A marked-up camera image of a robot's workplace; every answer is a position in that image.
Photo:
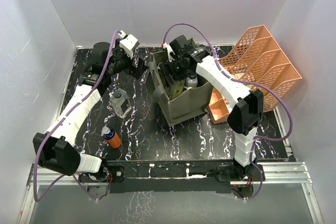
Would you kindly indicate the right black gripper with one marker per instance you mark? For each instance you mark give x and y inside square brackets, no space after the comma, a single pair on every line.
[168,67]

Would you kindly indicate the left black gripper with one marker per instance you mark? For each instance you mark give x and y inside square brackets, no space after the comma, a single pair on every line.
[137,72]

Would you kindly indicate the white rectangular bottle black cap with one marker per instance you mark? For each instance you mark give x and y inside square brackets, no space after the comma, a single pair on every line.
[191,82]

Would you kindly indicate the clear square bottle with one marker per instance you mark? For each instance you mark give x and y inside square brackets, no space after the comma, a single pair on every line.
[120,103]
[174,89]

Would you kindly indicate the orange spray bottle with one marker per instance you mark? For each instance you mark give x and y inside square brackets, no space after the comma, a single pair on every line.
[112,138]

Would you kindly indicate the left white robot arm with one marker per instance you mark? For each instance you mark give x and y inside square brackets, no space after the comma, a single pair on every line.
[55,148]

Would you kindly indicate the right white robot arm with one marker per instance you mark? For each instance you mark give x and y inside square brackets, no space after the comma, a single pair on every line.
[246,107]

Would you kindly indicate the olive green canvas bag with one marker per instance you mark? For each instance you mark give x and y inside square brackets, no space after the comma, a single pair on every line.
[193,101]

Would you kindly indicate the orange low basket tray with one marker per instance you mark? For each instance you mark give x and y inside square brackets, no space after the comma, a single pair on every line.
[218,108]

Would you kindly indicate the orange tall file organizer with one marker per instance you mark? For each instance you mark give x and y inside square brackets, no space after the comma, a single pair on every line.
[257,57]

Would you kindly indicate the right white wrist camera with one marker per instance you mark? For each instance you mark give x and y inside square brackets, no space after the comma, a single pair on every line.
[169,50]

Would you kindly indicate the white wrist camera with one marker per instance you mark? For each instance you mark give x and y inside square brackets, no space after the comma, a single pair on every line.
[169,50]
[128,43]

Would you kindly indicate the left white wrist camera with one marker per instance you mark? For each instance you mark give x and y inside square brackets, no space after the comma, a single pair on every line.
[128,43]

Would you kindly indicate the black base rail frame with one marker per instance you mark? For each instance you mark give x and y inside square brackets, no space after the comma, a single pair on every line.
[219,175]

